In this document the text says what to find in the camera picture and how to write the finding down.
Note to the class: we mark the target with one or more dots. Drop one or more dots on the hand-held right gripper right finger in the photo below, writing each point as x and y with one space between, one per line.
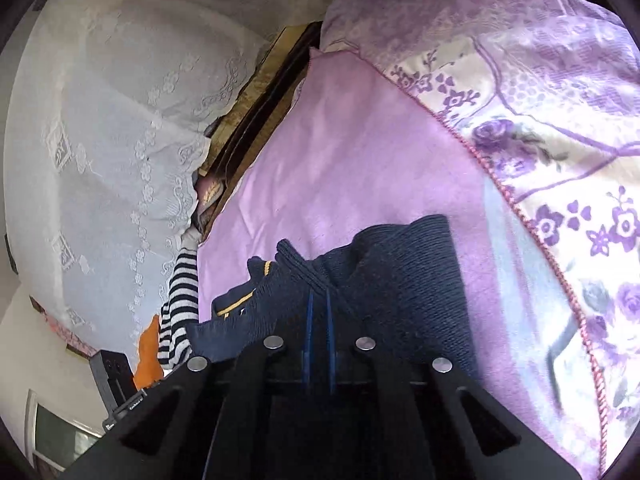
330 320

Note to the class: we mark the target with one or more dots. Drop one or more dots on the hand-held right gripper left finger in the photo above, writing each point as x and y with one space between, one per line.
309 320

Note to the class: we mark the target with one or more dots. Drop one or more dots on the navy knit cardigan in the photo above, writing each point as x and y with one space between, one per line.
380 280

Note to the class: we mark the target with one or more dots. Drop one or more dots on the orange garment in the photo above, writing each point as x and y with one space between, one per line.
149 360

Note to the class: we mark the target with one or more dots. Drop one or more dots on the window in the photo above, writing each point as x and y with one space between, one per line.
55 435

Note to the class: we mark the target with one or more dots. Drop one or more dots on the black white striped garment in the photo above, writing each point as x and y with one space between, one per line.
180 310

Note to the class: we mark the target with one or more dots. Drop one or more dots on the pink blanket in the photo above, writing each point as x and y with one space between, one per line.
360 170

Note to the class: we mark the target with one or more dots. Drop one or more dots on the brown woven mat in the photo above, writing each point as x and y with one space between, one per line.
250 120

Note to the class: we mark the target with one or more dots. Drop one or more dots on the white lace cover cloth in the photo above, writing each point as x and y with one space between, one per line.
115 135

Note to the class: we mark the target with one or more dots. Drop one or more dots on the purple floral quilt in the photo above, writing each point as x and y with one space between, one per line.
540 110

